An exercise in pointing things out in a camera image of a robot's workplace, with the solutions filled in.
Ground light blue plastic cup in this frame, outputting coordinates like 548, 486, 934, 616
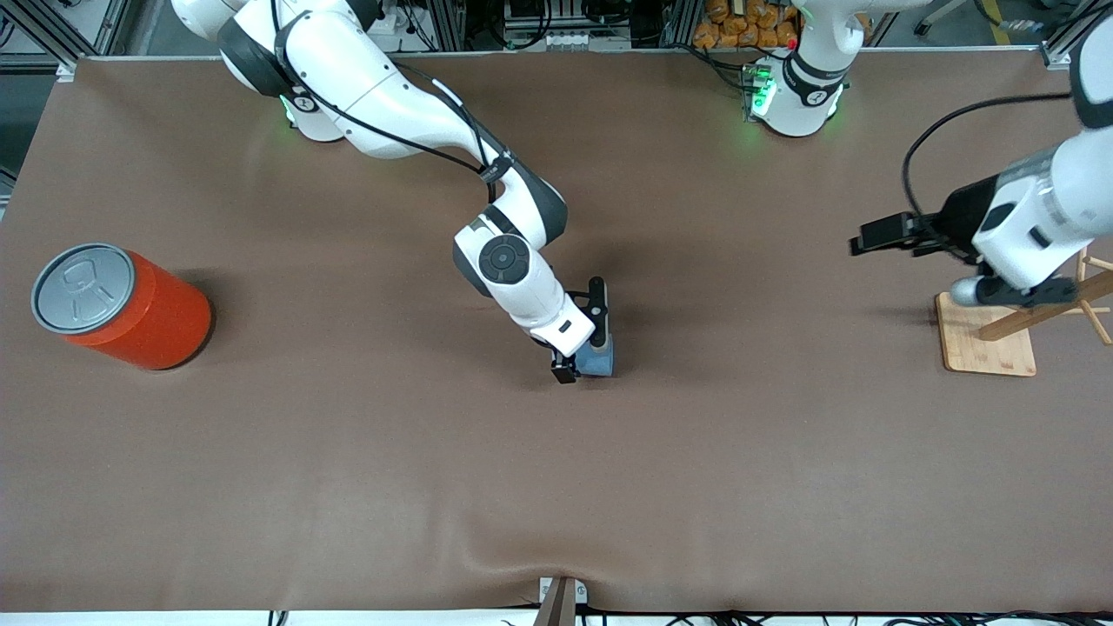
574, 334, 616, 378

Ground wooden mug tree stand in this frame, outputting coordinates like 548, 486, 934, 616
936, 248, 1113, 377

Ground grey chair leg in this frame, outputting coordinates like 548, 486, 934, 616
913, 0, 959, 36

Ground pile of orange snacks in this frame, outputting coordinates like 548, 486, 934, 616
692, 0, 799, 50

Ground black electronics box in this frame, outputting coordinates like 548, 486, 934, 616
504, 0, 634, 34

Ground white power strip black plugs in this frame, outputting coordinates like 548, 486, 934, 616
370, 0, 420, 37

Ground orange can with grey lid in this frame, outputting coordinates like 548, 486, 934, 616
31, 243, 212, 371

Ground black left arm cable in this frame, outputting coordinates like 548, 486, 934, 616
903, 91, 1076, 229

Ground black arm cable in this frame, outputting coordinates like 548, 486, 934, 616
903, 91, 1076, 229
270, 0, 516, 206

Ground aluminium frame post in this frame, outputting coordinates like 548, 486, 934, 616
1039, 0, 1113, 70
424, 0, 467, 51
0, 0, 131, 81

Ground grey metal table bracket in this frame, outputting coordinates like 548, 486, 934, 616
538, 576, 589, 606

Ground brown camera mount post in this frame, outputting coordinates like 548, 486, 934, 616
532, 578, 578, 626

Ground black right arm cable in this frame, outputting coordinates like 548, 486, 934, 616
270, 0, 516, 206

